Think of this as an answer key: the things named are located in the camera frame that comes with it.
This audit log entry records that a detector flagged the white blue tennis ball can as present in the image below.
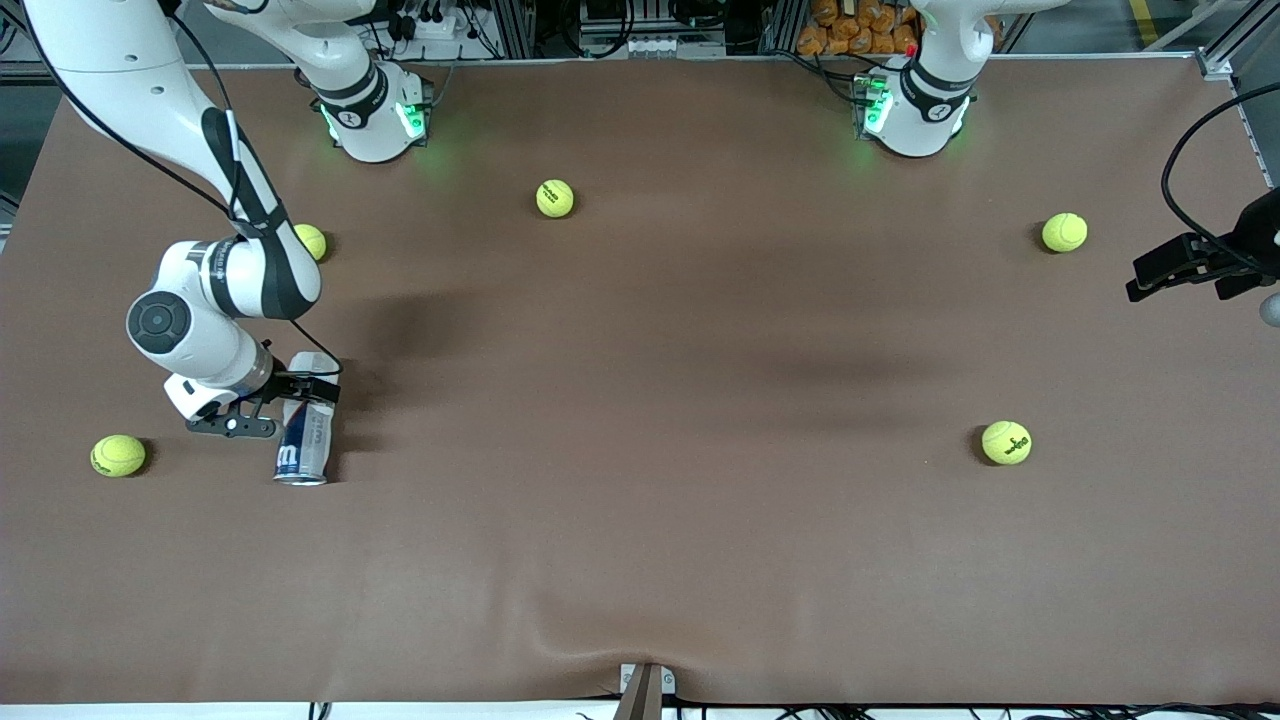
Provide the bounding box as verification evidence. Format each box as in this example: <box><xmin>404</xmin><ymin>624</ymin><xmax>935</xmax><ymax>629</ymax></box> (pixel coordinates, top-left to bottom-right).
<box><xmin>274</xmin><ymin>350</ymin><xmax>337</xmax><ymax>487</ymax></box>

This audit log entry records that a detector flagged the brown table cloth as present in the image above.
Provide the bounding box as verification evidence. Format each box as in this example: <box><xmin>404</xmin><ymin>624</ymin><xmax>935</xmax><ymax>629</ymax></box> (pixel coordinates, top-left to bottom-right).
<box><xmin>0</xmin><ymin>55</ymin><xmax>1280</xmax><ymax>707</ymax></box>

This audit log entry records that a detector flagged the white socket strip with plugs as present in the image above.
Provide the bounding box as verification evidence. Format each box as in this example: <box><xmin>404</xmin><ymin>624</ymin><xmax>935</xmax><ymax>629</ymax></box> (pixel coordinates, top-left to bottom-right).
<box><xmin>395</xmin><ymin>0</ymin><xmax>483</xmax><ymax>47</ymax></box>

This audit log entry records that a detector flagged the pile of orange objects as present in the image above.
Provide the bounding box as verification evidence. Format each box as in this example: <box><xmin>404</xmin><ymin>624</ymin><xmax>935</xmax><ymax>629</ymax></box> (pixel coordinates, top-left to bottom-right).
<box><xmin>795</xmin><ymin>0</ymin><xmax>923</xmax><ymax>58</ymax></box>

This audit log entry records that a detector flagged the white power strip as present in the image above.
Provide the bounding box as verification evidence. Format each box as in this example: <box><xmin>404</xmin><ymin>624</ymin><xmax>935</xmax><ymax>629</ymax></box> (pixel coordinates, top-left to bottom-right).
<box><xmin>580</xmin><ymin>33</ymin><xmax>728</xmax><ymax>61</ymax></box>

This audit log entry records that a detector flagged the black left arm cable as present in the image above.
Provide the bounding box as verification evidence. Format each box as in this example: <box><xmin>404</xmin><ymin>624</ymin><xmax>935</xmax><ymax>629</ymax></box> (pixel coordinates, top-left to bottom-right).
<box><xmin>1160</xmin><ymin>82</ymin><xmax>1280</xmax><ymax>277</ymax></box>

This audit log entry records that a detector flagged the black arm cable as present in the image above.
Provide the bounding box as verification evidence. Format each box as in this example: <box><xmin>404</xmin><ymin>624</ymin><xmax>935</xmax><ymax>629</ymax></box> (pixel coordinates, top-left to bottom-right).
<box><xmin>1160</xmin><ymin>82</ymin><xmax>1280</xmax><ymax>277</ymax></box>
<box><xmin>22</xmin><ymin>0</ymin><xmax>344</xmax><ymax>379</ymax></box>

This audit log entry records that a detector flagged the aluminium frame profile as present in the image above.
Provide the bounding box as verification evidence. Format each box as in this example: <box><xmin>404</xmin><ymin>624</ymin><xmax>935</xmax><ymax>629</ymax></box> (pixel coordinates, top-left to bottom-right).
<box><xmin>1195</xmin><ymin>0</ymin><xmax>1280</xmax><ymax>81</ymax></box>

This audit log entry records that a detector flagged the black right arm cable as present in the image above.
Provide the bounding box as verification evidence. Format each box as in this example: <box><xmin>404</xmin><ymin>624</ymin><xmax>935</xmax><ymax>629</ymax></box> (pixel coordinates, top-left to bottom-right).
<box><xmin>22</xmin><ymin>0</ymin><xmax>344</xmax><ymax>379</ymax></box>

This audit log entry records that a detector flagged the metal table clamp bracket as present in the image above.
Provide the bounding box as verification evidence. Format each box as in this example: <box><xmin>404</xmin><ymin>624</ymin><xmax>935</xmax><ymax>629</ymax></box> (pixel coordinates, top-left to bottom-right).
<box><xmin>612</xmin><ymin>662</ymin><xmax>678</xmax><ymax>720</ymax></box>

